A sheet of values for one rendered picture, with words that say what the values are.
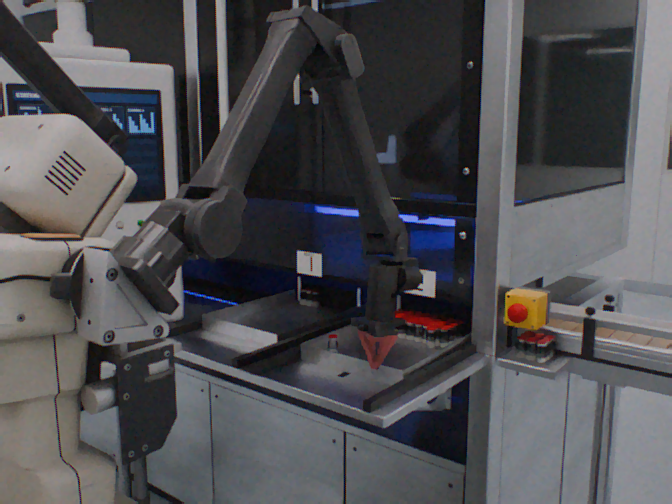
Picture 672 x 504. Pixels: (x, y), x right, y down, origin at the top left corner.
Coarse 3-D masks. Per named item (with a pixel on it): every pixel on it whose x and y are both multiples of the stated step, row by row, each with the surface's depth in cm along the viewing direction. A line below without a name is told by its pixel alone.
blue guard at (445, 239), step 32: (256, 224) 181; (288, 224) 173; (320, 224) 166; (352, 224) 160; (416, 224) 148; (448, 224) 143; (256, 256) 183; (288, 256) 175; (352, 256) 161; (416, 256) 149; (448, 256) 144; (448, 288) 145
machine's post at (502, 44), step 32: (512, 0) 127; (512, 32) 129; (512, 64) 130; (512, 96) 132; (480, 128) 135; (512, 128) 134; (480, 160) 136; (512, 160) 136; (480, 192) 137; (512, 192) 137; (480, 224) 138; (512, 224) 139; (480, 256) 139; (480, 288) 140; (480, 320) 141; (480, 352) 142; (480, 384) 143; (480, 416) 144; (480, 448) 146; (480, 480) 147
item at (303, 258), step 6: (300, 252) 172; (306, 252) 170; (300, 258) 172; (306, 258) 171; (312, 258) 169; (318, 258) 168; (300, 264) 172; (306, 264) 171; (312, 264) 170; (318, 264) 168; (300, 270) 173; (306, 270) 171; (312, 270) 170; (318, 270) 169
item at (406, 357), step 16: (320, 336) 143; (352, 336) 153; (304, 352) 138; (320, 352) 135; (336, 352) 133; (352, 352) 143; (400, 352) 143; (416, 352) 143; (432, 352) 143; (448, 352) 137; (336, 368) 133; (352, 368) 131; (368, 368) 128; (384, 368) 126; (400, 368) 133; (416, 368) 127
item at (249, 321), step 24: (216, 312) 164; (240, 312) 170; (264, 312) 174; (288, 312) 174; (312, 312) 174; (336, 312) 174; (360, 312) 169; (240, 336) 153; (264, 336) 147; (288, 336) 148
